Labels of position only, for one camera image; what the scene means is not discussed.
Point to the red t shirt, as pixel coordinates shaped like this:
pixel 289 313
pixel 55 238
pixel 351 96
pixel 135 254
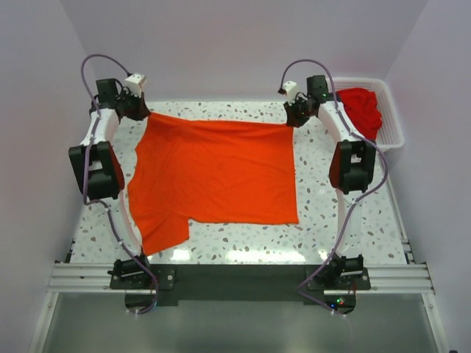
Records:
pixel 361 106

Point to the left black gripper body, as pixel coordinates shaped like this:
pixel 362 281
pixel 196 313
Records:
pixel 129 104

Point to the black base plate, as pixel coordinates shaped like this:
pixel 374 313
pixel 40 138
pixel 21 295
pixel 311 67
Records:
pixel 168 285

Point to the aluminium frame rail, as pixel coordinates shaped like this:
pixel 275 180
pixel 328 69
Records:
pixel 385 247

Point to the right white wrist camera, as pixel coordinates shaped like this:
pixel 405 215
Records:
pixel 290 90

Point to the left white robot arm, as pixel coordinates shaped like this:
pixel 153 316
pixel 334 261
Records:
pixel 100 177

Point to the orange t shirt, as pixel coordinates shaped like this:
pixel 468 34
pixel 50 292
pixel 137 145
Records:
pixel 210 172

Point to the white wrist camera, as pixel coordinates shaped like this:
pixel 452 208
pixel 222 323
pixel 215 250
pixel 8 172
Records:
pixel 290 90
pixel 135 84

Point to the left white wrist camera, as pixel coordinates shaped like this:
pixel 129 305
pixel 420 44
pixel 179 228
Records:
pixel 135 84

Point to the white plastic basket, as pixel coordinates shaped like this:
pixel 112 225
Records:
pixel 390 135

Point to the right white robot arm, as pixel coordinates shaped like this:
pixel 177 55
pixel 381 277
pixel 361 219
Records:
pixel 350 173

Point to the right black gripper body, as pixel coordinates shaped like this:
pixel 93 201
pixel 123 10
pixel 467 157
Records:
pixel 301 106

